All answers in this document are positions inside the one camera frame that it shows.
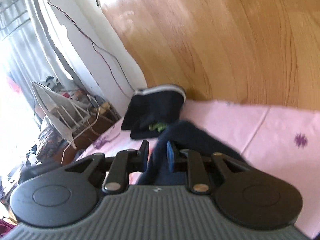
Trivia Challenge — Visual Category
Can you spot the dark navy garment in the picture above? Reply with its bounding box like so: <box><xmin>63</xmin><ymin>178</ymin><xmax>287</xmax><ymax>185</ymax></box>
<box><xmin>136</xmin><ymin>120</ymin><xmax>245</xmax><ymax>185</ymax></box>

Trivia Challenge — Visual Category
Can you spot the thin black wall cable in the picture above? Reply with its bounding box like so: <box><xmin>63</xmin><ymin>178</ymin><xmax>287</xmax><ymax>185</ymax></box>
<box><xmin>44</xmin><ymin>0</ymin><xmax>137</xmax><ymax>99</ymax></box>

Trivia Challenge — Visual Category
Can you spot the pink floral bed sheet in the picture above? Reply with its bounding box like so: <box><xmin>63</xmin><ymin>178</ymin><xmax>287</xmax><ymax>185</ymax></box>
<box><xmin>82</xmin><ymin>100</ymin><xmax>319</xmax><ymax>238</ymax></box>

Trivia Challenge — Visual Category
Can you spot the black folded garment white stripe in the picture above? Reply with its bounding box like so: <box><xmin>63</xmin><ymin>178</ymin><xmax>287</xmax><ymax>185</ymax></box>
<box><xmin>121</xmin><ymin>84</ymin><xmax>186</xmax><ymax>140</ymax></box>

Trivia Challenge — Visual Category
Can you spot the wooden headboard panel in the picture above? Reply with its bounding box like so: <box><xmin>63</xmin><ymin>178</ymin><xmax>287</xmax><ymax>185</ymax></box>
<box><xmin>98</xmin><ymin>0</ymin><xmax>319</xmax><ymax>110</ymax></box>

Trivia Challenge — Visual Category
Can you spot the white wire rack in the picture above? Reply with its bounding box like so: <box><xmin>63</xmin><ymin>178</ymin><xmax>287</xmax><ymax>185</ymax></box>
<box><xmin>32</xmin><ymin>82</ymin><xmax>100</xmax><ymax>148</ymax></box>

